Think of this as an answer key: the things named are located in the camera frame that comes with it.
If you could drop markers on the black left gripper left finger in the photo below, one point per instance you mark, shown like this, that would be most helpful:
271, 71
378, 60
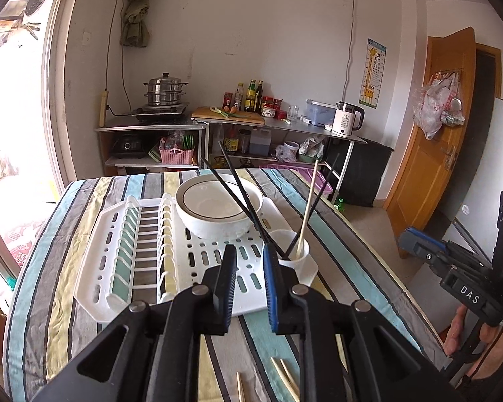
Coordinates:
151, 353

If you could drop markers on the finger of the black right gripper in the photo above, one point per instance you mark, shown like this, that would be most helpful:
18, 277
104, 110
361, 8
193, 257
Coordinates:
440, 255

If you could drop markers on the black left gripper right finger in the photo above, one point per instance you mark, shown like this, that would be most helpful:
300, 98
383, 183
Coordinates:
347, 352

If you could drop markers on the light wooden chopstick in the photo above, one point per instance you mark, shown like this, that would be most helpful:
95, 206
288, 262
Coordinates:
308, 205

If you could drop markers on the metal kitchen shelf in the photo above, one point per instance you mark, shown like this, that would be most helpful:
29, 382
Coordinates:
127, 143

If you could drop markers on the wooden chopstick on table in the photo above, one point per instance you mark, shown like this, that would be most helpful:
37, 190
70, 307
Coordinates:
289, 376
240, 387
278, 367

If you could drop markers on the wooden door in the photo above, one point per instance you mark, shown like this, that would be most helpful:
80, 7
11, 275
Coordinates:
427, 165

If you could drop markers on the striped tablecloth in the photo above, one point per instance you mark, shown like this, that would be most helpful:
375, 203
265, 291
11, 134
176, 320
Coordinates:
46, 327

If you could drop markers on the green glass bottle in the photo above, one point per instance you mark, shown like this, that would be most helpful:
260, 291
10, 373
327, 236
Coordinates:
339, 205

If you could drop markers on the white dish drying rack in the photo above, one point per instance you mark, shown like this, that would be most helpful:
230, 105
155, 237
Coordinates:
141, 250

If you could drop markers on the white utensil cup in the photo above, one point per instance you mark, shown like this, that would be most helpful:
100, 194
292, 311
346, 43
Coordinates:
285, 237

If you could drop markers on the plastic bags on door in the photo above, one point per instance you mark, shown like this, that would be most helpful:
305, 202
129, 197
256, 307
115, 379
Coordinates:
439, 104

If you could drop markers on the white electric kettle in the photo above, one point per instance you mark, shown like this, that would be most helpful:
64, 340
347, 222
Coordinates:
348, 118

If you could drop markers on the large white bowl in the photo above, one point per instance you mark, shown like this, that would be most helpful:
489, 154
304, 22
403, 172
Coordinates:
208, 211

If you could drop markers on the blue transparent container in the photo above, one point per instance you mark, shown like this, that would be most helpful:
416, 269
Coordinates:
319, 113

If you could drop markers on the white plastic jug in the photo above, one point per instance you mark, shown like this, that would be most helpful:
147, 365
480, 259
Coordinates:
260, 142

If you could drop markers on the pink plastic basket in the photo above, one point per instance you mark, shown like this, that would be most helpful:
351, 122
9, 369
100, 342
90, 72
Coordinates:
173, 155

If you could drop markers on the dark sauce bottle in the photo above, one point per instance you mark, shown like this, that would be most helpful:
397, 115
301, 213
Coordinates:
258, 97

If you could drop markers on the black induction cooker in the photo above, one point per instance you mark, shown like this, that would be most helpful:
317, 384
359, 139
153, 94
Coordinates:
159, 114

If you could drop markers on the wooden cutting board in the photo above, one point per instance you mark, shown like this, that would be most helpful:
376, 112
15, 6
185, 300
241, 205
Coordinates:
217, 114

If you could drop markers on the stainless steel steamer pot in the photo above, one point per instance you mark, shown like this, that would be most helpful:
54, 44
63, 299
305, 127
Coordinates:
165, 90

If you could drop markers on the white power strip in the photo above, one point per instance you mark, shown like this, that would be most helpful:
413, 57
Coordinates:
103, 108

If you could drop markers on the green hanging cloth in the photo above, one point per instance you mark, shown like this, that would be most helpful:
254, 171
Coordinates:
134, 32

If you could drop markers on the giraffe height wall chart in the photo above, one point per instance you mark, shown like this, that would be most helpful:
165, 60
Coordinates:
373, 74

